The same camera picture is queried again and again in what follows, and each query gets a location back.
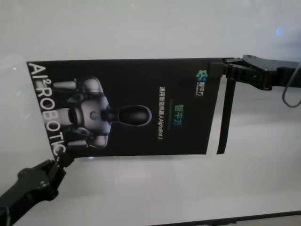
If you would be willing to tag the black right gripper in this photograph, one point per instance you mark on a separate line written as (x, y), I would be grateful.
(265, 75)

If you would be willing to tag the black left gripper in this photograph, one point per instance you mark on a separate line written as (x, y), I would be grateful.
(35, 176)

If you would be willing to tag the black robot print poster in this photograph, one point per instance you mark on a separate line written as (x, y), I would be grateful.
(141, 82)

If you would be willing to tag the black tape frame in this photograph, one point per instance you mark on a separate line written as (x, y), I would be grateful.
(227, 117)

